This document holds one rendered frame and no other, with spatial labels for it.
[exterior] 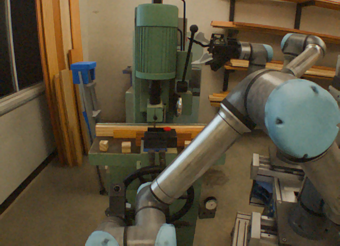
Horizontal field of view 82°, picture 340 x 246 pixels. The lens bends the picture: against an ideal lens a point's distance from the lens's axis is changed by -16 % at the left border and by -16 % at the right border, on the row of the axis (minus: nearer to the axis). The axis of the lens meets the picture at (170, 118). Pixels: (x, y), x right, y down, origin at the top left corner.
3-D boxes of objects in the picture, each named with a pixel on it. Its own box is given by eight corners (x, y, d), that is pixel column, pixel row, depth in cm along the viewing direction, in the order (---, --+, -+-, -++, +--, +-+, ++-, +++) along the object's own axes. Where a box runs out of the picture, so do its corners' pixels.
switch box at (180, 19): (175, 45, 123) (176, 17, 117) (173, 45, 132) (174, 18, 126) (186, 46, 123) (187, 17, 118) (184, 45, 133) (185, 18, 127)
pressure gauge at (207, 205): (203, 213, 103) (205, 200, 100) (202, 208, 106) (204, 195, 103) (216, 212, 103) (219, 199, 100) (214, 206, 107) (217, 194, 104)
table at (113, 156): (83, 177, 87) (81, 165, 85) (98, 143, 115) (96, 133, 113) (231, 176, 92) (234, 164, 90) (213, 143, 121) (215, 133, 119)
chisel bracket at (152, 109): (146, 125, 104) (146, 107, 101) (147, 114, 117) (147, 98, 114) (163, 125, 104) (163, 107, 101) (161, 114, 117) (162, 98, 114)
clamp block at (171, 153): (139, 172, 88) (139, 153, 85) (141, 155, 100) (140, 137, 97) (177, 172, 89) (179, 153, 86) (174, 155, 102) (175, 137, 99)
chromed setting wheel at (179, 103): (176, 121, 117) (177, 97, 112) (173, 112, 128) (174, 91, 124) (181, 121, 117) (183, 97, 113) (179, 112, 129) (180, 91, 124)
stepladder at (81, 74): (95, 196, 199) (66, 64, 158) (103, 179, 223) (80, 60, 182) (111, 195, 198) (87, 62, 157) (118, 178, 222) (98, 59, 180)
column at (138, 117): (133, 139, 131) (133, 6, 105) (135, 124, 152) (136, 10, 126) (172, 139, 133) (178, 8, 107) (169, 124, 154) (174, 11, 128)
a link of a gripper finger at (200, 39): (193, 25, 90) (212, 35, 88) (190, 36, 95) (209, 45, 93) (189, 28, 88) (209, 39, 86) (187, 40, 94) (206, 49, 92)
